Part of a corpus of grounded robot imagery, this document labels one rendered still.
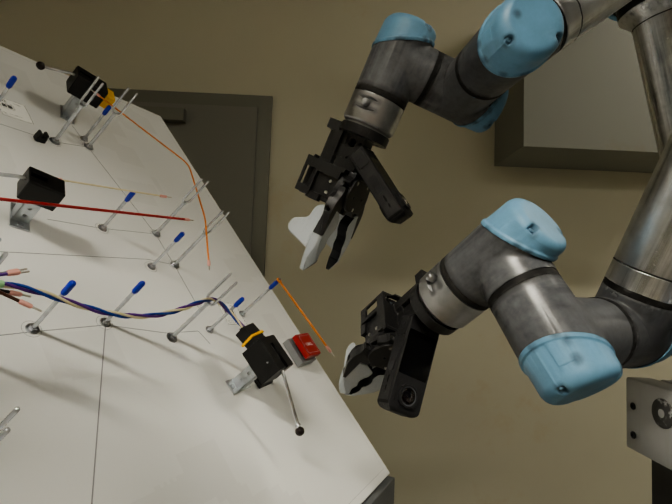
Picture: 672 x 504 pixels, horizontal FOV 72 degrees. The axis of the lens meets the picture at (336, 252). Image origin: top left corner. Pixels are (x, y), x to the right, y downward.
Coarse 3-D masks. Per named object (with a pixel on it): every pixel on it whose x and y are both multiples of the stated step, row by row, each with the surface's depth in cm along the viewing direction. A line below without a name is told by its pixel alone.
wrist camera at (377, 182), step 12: (360, 156) 62; (372, 156) 64; (360, 168) 62; (372, 168) 62; (372, 180) 62; (384, 180) 61; (372, 192) 62; (384, 192) 61; (396, 192) 63; (384, 204) 61; (396, 204) 60; (408, 204) 63; (384, 216) 62; (396, 216) 61; (408, 216) 62
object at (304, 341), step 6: (294, 336) 90; (300, 336) 91; (306, 336) 92; (300, 342) 89; (306, 342) 91; (312, 342) 93; (300, 348) 89; (306, 348) 89; (312, 348) 91; (306, 354) 88; (312, 354) 89; (318, 354) 92
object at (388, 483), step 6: (384, 480) 86; (390, 480) 86; (378, 486) 83; (384, 486) 83; (390, 486) 85; (372, 492) 81; (378, 492) 81; (384, 492) 82; (390, 492) 85; (366, 498) 78; (372, 498) 78; (378, 498) 80; (384, 498) 82; (390, 498) 85
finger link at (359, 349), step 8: (360, 344) 59; (368, 344) 58; (352, 352) 59; (360, 352) 58; (368, 352) 58; (352, 360) 59; (360, 360) 59; (344, 368) 62; (352, 368) 60; (344, 376) 62
